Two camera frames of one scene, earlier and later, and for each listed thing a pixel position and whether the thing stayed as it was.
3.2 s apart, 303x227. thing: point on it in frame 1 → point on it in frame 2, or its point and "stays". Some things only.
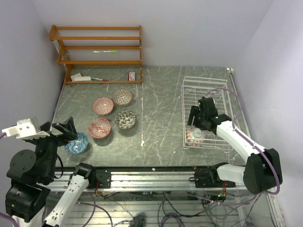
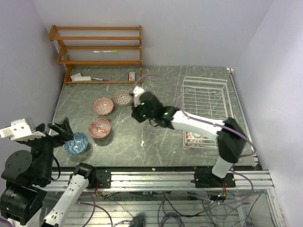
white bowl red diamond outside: [195, 136] stays
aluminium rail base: [159, 180] stays
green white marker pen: [105, 51] stays
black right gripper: [193, 113] → [136, 114]
